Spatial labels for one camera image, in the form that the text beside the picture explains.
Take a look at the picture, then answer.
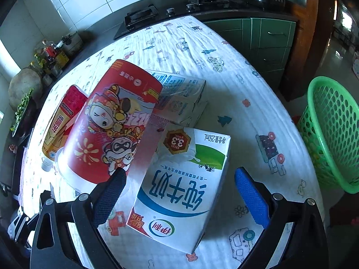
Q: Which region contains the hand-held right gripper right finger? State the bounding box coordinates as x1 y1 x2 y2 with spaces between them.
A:
234 167 329 269

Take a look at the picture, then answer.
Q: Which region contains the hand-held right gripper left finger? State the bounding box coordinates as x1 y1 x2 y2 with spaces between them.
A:
30 167 127 269

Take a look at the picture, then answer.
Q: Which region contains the white green milk carton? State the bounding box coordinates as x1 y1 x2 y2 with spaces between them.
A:
126 127 232 254

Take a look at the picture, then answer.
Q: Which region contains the red cartoon printed cup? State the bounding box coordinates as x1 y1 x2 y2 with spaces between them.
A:
55 59 164 192

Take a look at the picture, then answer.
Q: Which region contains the orange label tea bottle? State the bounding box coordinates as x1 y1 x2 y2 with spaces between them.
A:
42 85 90 172

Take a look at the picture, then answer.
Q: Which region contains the green plastic basket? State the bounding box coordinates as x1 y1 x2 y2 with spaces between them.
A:
297 76 359 194

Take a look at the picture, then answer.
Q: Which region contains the white blue milk carton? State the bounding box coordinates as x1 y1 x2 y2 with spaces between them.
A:
144 69 208 127

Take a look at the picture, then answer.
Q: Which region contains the white printed tablecloth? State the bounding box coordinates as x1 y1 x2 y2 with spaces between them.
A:
18 15 326 269

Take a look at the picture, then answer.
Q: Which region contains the bowl of green vegetables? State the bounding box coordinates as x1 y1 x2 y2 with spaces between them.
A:
11 88 38 138

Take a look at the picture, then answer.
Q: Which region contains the round brown chopping board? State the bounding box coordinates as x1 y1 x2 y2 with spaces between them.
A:
8 69 43 111

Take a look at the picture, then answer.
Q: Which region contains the wooden glass door cabinet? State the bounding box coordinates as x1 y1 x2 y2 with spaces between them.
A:
264 0 337 101

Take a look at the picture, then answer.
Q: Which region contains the cluster of condiment bottles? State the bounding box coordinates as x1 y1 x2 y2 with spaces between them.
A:
29 40 70 86

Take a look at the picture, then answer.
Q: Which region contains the green kitchen cabinet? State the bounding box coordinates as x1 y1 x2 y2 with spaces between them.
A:
202 17 297 90

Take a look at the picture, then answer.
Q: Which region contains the metal utensil pot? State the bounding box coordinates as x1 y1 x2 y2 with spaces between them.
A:
60 32 84 56

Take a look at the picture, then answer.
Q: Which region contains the black gas stove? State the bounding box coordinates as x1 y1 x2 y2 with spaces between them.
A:
113 0 233 40

